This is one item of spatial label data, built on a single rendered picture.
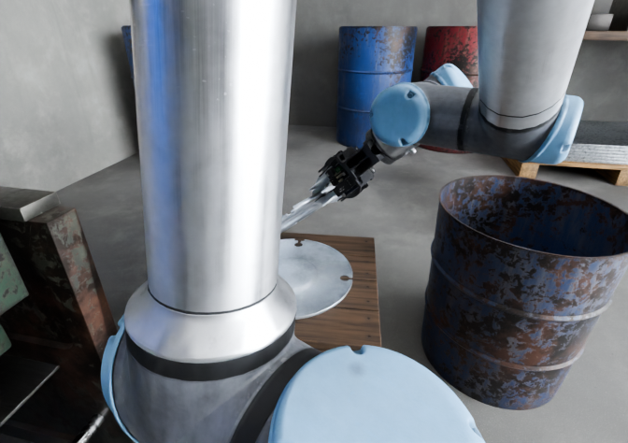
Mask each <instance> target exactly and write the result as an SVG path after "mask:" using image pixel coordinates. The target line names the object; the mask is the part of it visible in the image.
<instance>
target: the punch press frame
mask: <svg viewBox="0 0 628 443"><path fill-rule="evenodd" d="M28 295H29V293H28V291H27V289H26V287H25V285H24V283H23V281H22V278H21V275H20V273H19V271H18V269H17V267H16V265H15V263H14V261H13V259H12V257H11V255H10V253H9V251H8V248H7V245H6V243H5V241H4V239H3V238H2V235H1V233H0V315H2V314H3V313H5V312H6V311H7V310H9V309H10V308H12V307H13V306H15V305H16V304H17V303H19V302H20V301H21V300H22V299H23V298H25V297H26V296H28ZM10 347H11V342H10V340H9V339H8V337H7V334H6V332H5V330H4V328H3V327H2V325H1V323H0V356H1V355H2V354H3V353H4V352H6V351H7V350H8V349H10ZM104 420H105V419H104V417H103V416H101V415H100V414H97V413H94V414H93V416H92V417H91V418H90V419H89V421H88V422H87V423H86V424H85V426H84V427H83V428H82V430H81V431H80V432H79V433H78V435H77V436H76V437H75V439H74V440H73V441H72V442H71V443H88V442H89V440H90V439H91V438H92V436H93V435H94V433H95V432H96V431H97V429H98V428H99V427H100V425H101V424H102V423H103V421H104Z"/></svg>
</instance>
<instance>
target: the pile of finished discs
mask: <svg viewBox="0 0 628 443"><path fill-rule="evenodd" d="M295 243H298V240H294V239H281V240H280V244H279V258H278V274H279V275H280V276H281V277H282V278H284V279H285V280H286V281H287V282H288V283H289V284H290V286H291V287H292V288H293V291H294V293H295V297H296V316H295V319H296V320H299V319H304V318H309V317H312V316H316V315H319V314H321V313H323V312H325V311H327V310H329V309H331V308H332V307H334V306H336V305H337V304H338V303H340V302H341V301H342V300H343V299H344V298H345V296H346V295H347V294H348V292H349V290H350V287H351V284H352V279H349V280H347V281H343V280H341V279H340V277H341V276H348V277H349V278H352V269H351V266H350V263H349V261H348V260H347V259H346V258H345V256H344V255H342V254H341V253H340V252H339V251H337V250H335V249H334V248H332V247H330V246H327V245H325V244H322V243H320V242H317V241H312V240H306V239H305V241H301V243H302V244H303V246H301V247H296V246H295V245H294V244H295Z"/></svg>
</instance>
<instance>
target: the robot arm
mask: <svg viewBox="0 0 628 443"><path fill-rule="evenodd" d="M593 3H594V0H477V13H478V88H473V86H472V85H471V83H470V82H469V80H468V79H467V78H466V76H465V75H464V74H463V73H462V72H461V71H460V70H459V69H458V68H457V67H456V66H455V65H453V64H443V65H442V66H440V67H439V68H438V69H437V70H436V71H435V72H432V73H431V74H430V75H429V77H428V78H427V79H426V80H424V81H419V82H412V83H410V82H400V83H397V84H394V85H393V86H391V87H389V88H387V89H385V90H383V91H382V92H381V93H379V94H378V96H377V97H376V98H375V100H374V102H373V104H372V106H371V109H370V113H369V115H370V116H369V118H370V125H371V129H370V130H368V131H367V132H366V134H365V139H366V141H365V142H364V143H363V144H364V145H363V146H362V147H361V148H358V147H357V146H356V147H355V148H353V147H348V148H347V149H346V150H344V151H342V150H340V151H339V152H338V153H337V154H336V155H334V156H332V157H331V158H329V159H328V160H327V161H326V163H325V165H324V167H323V168H321V169H320V170H319V171H318V172H319V173H320V172H321V171H322V170H323V171H322V173H321V174H320V175H319V177H318V179H317V181H316V183H315V185H313V186H312V187H311V188H310V189H309V190H310V191H312V190H313V191H312V195H313V194H315V193H317V192H319V191H321V190H323V189H325V188H326V187H328V185H329V183H330V182H331V183H332V184H333V186H334V188H333V189H332V190H331V191H330V192H328V193H327V194H324V195H322V196H321V197H320V198H318V199H317V200H316V201H315V203H317V204H322V205H321V206H322V207H323V206H325V205H326V204H328V203H333V202H337V201H339V200H340V201H341V202H342V201H343V200H345V199H346V198H353V197H355V196H357V195H358V194H359V193H361V192H362V191H363V190H364V189H365V188H367V187H368V186H369V185H368V184H367V182H368V181H369V180H372V179H373V178H374V173H375V172H376V170H375V168H374V165H375V164H376V163H377V162H379V161H382V162H383V163H385V164H393V163H394V162H395V161H397V160H398V159H401V158H402V157H404V156H405V155H406V154H408V152H410V153H411V154H414V153H415V152H416V150H415V149H414V148H416V147H418V146H419V145H420V144H422V145H427V146H433V147H439V148H444V149H450V150H462V151H469V152H474V153H480V154H486V155H491V156H497V157H503V158H508V159H514V160H518V161H519V162H521V163H529V162H531V163H539V164H559V163H561V162H562V161H563V160H564V159H565V158H566V156H567V154H568V152H569V150H570V147H571V144H572V142H573V139H574V136H575V133H576V131H577V128H578V123H579V119H580V116H581V113H582V109H583V100H582V99H581V98H580V97H578V96H574V95H566V94H565V92H566V89H567V86H568V83H569V80H570V77H571V74H572V71H573V68H574V65H575V62H576V59H577V56H578V51H579V48H580V45H581V42H582V38H583V36H584V33H585V30H586V27H587V24H588V20H589V18H590V15H591V12H592V7H593ZM129 8H130V22H131V36H132V50H133V64H134V78H135V92H136V118H137V132H138V147H139V161H140V175H141V189H142V203H143V216H144V230H145V244H146V258H147V272H148V280H147V281H146V282H145V283H143V284H142V285H141V286H140V287H139V288H138V289H137V290H136V291H135V292H134V293H133V294H132V296H131V297H130V299H129V300H128V303H127V305H126V307H125V312H124V314H123V315H122V317H121V319H120V320H119V321H118V325H119V326H120V330H119V332H118V333H117V334H116V335H115V336H111V337H110V338H109V339H108V342H107V345H106V348H105V351H104V355H103V360H102V365H101V385H102V391H103V395H104V397H105V400H106V402H107V405H108V407H109V408H110V410H111V411H112V413H113V415H114V417H115V419H116V421H117V423H118V425H119V426H120V428H121V429H122V430H123V432H124V433H125V434H127V435H128V436H129V437H130V438H131V439H132V440H134V442H135V443H485V441H484V439H483V437H482V436H481V434H480V432H479V430H478V428H477V427H476V425H475V422H474V419H473V417H472V416H471V414H470V413H469V411H468V410H467V408H466V407H465V406H464V404H463V403H462V401H461V400H460V399H459V398H458V396H457V395H456V394H455V393H454V392H453V391H452V390H451V389H450V388H449V387H448V386H447V385H446V384H445V383H444V382H443V381H442V380H441V379H440V378H439V377H437V376H436V375H435V374H434V373H432V372H431V371H430V370H428V369H427V368H426V367H424V366H423V365H421V364H419V363H417V362H416V361H414V360H412V359H410V358H408V357H406V356H405V355H403V354H401V353H398V352H396V351H393V350H387V349H384V348H381V347H376V346H369V345H363V346H362V347H361V349H360V350H354V351H352V350H351V348H350V347H349V346H342V347H337V348H334V349H330V350H327V351H325V352H321V351H319V350H317V349H314V348H312V347H311V346H309V345H308V344H306V343H304V342H303V341H301V340H299V339H297V338H296V337H295V335H294V327H295V316H296V297H295V293H294V291H293V288H292V287H291V286H290V284H289V283H288V282H287V281H286V280H285V279H284V278H282V277H281V276H280V275H279V274H278V258H279V244H280V231H281V217H282V203H283V190H284V176H285V163H286V149H287V134H288V121H289V107H290V93H291V80H292V66H293V40H294V26H295V12H296V0H129ZM341 199H342V200H341Z"/></svg>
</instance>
